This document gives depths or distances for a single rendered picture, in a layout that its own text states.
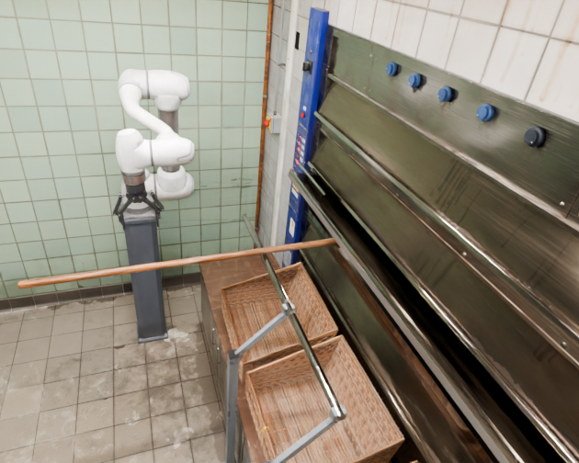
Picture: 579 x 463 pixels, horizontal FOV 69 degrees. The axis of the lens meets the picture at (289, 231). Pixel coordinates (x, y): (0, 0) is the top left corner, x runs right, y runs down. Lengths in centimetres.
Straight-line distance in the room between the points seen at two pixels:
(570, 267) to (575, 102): 36
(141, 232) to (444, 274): 177
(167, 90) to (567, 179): 168
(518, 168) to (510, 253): 21
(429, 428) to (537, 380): 56
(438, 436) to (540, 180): 94
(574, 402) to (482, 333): 27
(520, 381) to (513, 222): 40
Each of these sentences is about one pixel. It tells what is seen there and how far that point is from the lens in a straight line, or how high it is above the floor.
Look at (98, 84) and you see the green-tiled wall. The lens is 284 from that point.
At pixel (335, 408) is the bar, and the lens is 143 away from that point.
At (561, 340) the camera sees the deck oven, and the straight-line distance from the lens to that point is 118.
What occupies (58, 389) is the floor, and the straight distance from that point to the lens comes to 308.
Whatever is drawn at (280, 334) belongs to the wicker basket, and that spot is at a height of 59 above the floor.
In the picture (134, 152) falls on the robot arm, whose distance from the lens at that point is 170.
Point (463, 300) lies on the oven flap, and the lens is 137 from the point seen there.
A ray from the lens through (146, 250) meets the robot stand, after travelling 269.
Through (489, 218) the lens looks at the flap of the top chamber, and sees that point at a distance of 125.
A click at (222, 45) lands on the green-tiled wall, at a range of 284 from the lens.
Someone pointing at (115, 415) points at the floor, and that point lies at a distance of 287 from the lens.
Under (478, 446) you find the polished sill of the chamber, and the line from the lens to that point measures 152.
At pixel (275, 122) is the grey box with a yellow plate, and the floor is 148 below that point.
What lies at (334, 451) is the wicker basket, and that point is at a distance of 204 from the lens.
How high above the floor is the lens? 233
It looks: 33 degrees down
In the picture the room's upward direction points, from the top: 7 degrees clockwise
